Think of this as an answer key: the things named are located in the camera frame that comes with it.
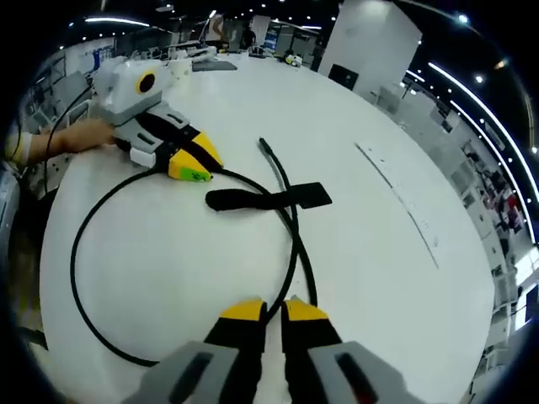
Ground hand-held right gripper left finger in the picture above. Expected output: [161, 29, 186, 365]
[138, 297, 269, 404]

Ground black charging cable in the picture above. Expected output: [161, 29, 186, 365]
[70, 136, 319, 368]

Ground black panel on pillar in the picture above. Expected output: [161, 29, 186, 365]
[328, 63, 360, 90]

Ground dark grey laptop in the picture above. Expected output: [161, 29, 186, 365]
[191, 60, 238, 73]

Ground white cup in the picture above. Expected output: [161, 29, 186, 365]
[168, 60, 191, 83]

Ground white square pillar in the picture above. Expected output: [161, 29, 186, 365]
[318, 0, 423, 93]

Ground white desk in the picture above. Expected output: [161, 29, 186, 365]
[39, 50, 497, 404]

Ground person's left hand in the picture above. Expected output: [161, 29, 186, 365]
[79, 119, 118, 149]

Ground long ceiling light strip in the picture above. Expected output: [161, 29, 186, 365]
[427, 61, 539, 247]

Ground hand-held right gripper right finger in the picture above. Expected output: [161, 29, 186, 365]
[280, 295, 419, 404]

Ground person's white top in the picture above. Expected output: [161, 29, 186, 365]
[2, 133, 34, 164]

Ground black Velcro strap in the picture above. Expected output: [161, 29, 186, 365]
[205, 182, 334, 214]

